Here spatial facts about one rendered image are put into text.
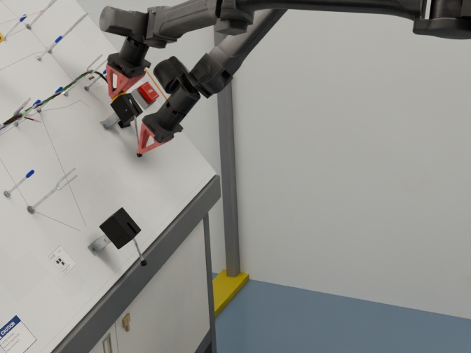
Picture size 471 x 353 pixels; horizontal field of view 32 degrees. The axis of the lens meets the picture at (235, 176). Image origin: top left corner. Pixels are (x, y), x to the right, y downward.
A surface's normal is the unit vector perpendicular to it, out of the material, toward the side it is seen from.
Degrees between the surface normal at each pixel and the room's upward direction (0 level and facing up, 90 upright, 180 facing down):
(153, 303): 90
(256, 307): 0
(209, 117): 90
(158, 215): 51
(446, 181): 90
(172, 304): 90
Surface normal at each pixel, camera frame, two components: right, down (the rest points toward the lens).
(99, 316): 0.95, 0.07
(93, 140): 0.72, -0.52
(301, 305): -0.04, -0.93
